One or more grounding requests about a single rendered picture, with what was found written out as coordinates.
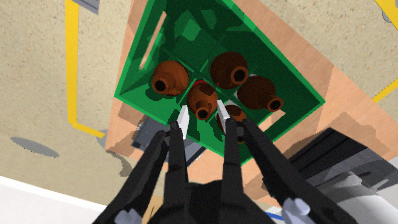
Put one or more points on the green plastic crate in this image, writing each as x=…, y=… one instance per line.
x=189, y=32

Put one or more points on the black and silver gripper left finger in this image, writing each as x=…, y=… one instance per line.
x=132, y=201

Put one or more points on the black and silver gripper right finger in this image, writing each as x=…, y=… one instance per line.
x=300, y=201

